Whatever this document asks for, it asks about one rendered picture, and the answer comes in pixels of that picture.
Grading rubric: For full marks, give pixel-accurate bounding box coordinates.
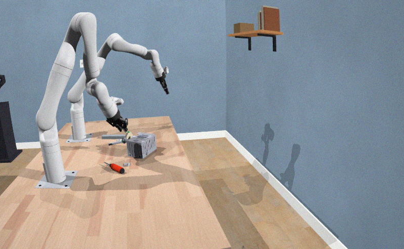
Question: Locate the red-handled screwdriver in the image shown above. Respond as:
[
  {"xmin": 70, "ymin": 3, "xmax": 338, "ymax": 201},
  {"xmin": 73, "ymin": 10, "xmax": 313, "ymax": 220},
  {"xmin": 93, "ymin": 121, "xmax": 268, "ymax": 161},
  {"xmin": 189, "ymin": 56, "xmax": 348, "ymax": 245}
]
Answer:
[{"xmin": 104, "ymin": 162, "xmax": 124, "ymax": 173}]

